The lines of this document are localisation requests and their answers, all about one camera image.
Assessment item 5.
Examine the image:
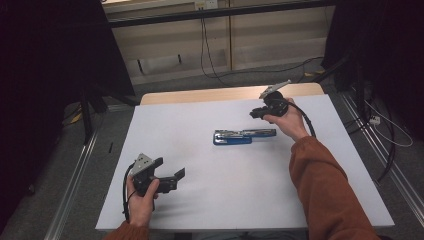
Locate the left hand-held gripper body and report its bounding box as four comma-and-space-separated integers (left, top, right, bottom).
129, 152, 179, 198

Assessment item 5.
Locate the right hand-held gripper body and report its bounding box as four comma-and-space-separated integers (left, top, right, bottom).
258, 79, 292, 119

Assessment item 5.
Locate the blue stapler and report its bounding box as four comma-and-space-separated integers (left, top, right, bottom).
213, 128, 278, 146

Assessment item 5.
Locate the person's right hand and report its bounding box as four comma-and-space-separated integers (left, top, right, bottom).
262, 97, 311, 143

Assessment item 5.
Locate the person's left hand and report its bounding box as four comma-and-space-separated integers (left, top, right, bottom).
126, 177, 161, 228

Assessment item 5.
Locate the wooden table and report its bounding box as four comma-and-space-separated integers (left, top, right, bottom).
139, 82, 325, 107

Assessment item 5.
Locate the black metal stand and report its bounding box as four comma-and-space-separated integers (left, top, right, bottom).
312, 52, 369, 135
79, 84, 138, 146

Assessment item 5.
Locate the black curtain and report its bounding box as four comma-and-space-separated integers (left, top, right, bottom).
0, 0, 136, 232
321, 0, 424, 142

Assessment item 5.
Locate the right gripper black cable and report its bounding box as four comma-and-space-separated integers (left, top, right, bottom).
285, 100, 317, 139

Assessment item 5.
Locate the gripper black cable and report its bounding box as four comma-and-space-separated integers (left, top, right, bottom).
121, 162, 137, 222
285, 100, 317, 139

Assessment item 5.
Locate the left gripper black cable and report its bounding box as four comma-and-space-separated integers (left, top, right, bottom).
121, 162, 137, 222

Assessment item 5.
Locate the black wall cable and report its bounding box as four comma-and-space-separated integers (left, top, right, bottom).
199, 16, 325, 82
201, 16, 235, 88

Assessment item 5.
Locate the aluminium floor rail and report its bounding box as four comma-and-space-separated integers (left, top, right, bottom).
339, 92, 424, 219
43, 128, 102, 240

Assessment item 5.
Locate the dark wall rail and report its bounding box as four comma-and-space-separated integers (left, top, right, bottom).
107, 0, 336, 29

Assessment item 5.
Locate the white wall socket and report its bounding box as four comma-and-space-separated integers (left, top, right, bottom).
194, 0, 219, 10

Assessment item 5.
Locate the white floor cable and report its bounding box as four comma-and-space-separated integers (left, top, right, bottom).
364, 99, 415, 149

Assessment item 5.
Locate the black floor cable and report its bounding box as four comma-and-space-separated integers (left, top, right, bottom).
345, 99, 398, 184

